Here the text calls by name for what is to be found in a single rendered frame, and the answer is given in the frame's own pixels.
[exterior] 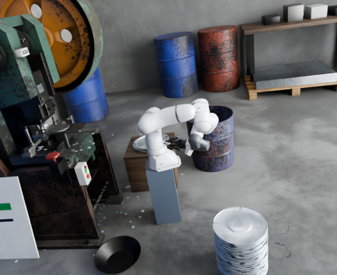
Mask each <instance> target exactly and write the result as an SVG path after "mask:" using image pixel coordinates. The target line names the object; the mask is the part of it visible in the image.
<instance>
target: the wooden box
mask: <svg viewBox="0 0 337 275"><path fill-rule="evenodd" d="M164 134H166V135H167V136H169V138H175V136H174V133H164ZM140 137H142V136H134V137H131V139H130V142H129V144H128V147H127V150H126V152H125V155H124V157H123V159H124V162H125V167H126V170H127V174H128V178H129V182H130V186H131V190H132V193H133V192H146V191H149V186H148V182H147V177H146V160H148V154H147V153H141V152H137V151H135V150H134V148H133V144H134V141H135V140H136V139H138V138H140ZM167 149H170V150H172V151H174V152H175V154H176V155H177V156H178V154H177V150H175V149H173V148H170V147H169V146H167ZM173 173H174V179H175V183H176V189H178V178H179V167H176V168H173Z"/></svg>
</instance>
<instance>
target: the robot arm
mask: <svg viewBox="0 0 337 275"><path fill-rule="evenodd" d="M190 119H193V121H194V124H193V126H192V130H191V133H190V136H189V139H187V140H186V139H180V138H179V136H178V137H172V138H169V140H166V141H163V139H162V134H161V128H163V127H165V126H168V125H173V124H178V123H182V122H186V121H188V120H190ZM218 121H219V120H218V117H217V115H216V114H214V113H210V112H209V104H208V102H207V100H205V99H196V100H195V101H193V102H192V103H191V104H182V105H176V106H171V107H166V108H164V109H162V110H160V109H158V108H157V107H152V108H150V109H148V110H147V111H146V112H145V113H144V115H143V116H142V117H141V118H140V120H139V122H138V125H137V128H138V130H139V131H140V132H141V133H142V134H145V140H146V145H147V154H148V161H149V168H150V169H152V170H155V171H157V172H160V171H164V170H168V169H172V168H176V167H179V166H180V165H181V161H180V157H179V156H177V155H176V154H175V152H174V151H172V150H170V149H167V146H169V147H170V148H173V149H175V150H179V151H181V150H182V149H185V154H186V155H188V156H191V154H192V152H193V151H194V150H198V151H207V150H208V149H209V145H210V142H209V141H208V140H204V139H202V138H203V135H204V134H209V133H211V132H212V131H213V130H214V129H215V127H216V126H217V124H218ZM176 140H177V141H176ZM163 143H166V144H163ZM171 143H175V144H171Z"/></svg>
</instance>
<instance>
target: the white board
mask: <svg viewBox="0 0 337 275"><path fill-rule="evenodd" d="M35 258H39V253H38V249H37V245H36V242H35V238H34V235H33V231H32V227H31V223H30V220H29V216H28V212H27V208H26V204H25V201H24V198H23V193H22V190H21V186H20V182H19V178H18V176H14V177H0V259H35Z"/></svg>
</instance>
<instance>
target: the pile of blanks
mask: <svg viewBox="0 0 337 275"><path fill-rule="evenodd" d="M213 235H214V241H215V253H216V261H217V266H218V270H219V272H220V274H221V275H266V273H267V271H268V229H267V232H266V234H265V236H264V237H263V238H262V239H261V240H259V241H258V242H256V243H253V244H250V245H245V246H239V244H237V245H234V244H229V243H227V242H225V241H223V240H221V239H220V238H219V237H218V236H217V235H216V233H215V232H214V230H213Z"/></svg>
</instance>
